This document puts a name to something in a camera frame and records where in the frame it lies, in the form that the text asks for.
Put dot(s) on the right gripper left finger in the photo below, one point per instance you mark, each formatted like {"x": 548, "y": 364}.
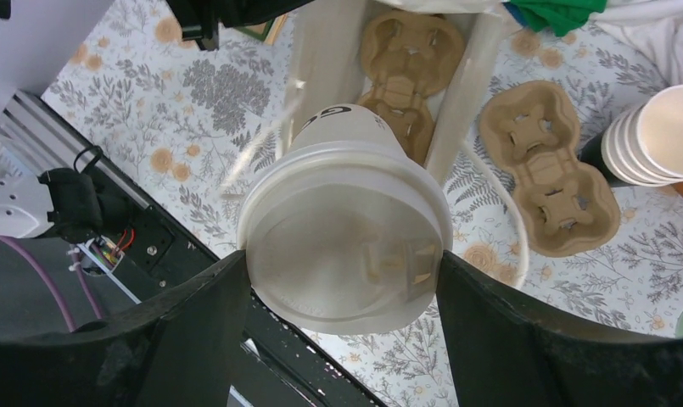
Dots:
{"x": 175, "y": 349}

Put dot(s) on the white cloth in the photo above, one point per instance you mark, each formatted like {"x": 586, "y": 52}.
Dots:
{"x": 654, "y": 28}

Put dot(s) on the white plastic cup lid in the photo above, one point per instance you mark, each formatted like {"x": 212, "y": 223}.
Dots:
{"x": 345, "y": 238}

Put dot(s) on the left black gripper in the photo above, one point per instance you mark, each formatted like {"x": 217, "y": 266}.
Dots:
{"x": 200, "y": 19}

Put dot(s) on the green cloth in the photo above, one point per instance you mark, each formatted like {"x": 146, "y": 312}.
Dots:
{"x": 558, "y": 16}

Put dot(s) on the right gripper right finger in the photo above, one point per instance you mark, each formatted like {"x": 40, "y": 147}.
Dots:
{"x": 507, "y": 348}

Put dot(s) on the light blue paper bag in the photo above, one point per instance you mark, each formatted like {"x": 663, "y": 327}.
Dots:
{"x": 327, "y": 71}

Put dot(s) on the white paper coffee cup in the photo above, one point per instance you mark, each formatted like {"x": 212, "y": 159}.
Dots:
{"x": 347, "y": 132}

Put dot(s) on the cardboard cup carrier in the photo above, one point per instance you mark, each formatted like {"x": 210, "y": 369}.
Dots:
{"x": 409, "y": 58}
{"x": 531, "y": 131}

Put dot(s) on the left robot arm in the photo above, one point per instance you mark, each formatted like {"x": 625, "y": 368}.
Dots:
{"x": 36, "y": 40}

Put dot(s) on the green paper bag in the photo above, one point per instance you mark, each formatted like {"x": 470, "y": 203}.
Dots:
{"x": 266, "y": 32}

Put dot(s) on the stack of paper cups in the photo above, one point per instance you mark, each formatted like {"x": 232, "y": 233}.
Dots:
{"x": 644, "y": 144}

